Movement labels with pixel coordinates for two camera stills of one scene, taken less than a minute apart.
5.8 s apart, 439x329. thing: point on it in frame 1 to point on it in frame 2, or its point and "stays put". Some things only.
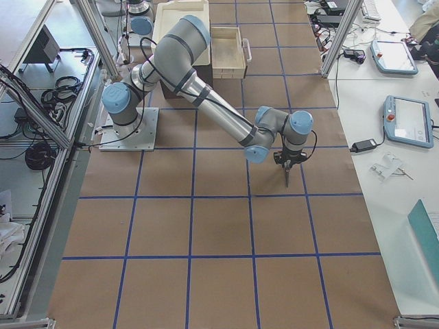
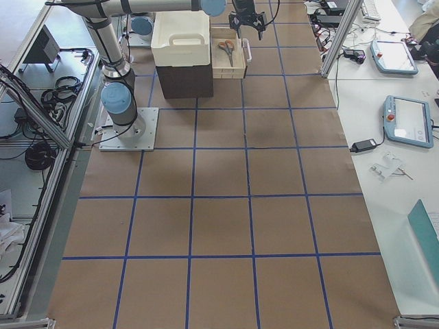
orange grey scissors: x=287 y=165 to x=228 y=46
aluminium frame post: x=348 y=21 stays put
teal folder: x=426 y=237 stays put
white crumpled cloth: x=11 y=233 stays put
